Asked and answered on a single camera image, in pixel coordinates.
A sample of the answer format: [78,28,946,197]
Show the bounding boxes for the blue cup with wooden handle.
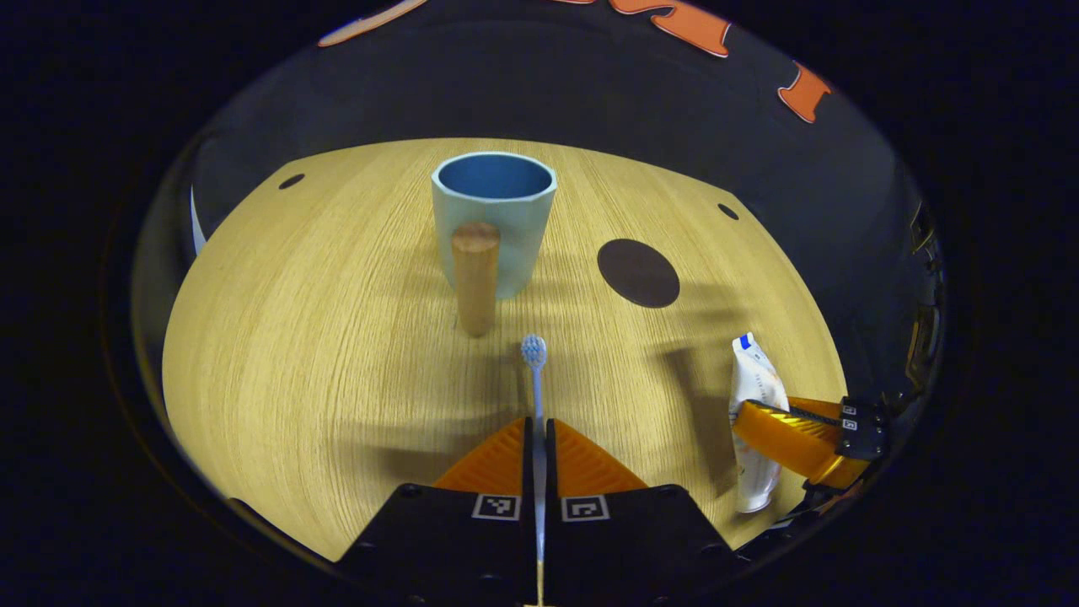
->
[431,152,558,338]

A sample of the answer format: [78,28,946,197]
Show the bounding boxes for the dark round coaster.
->
[597,239,681,309]

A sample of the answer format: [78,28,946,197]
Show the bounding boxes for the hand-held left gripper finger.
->
[544,417,743,607]
[337,416,539,607]

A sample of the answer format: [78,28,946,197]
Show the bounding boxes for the white toothpaste tube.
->
[729,332,791,514]

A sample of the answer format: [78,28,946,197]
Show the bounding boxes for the wooden desktop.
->
[162,137,848,564]

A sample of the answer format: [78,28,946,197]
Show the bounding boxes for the light blue toothbrush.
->
[520,334,549,607]

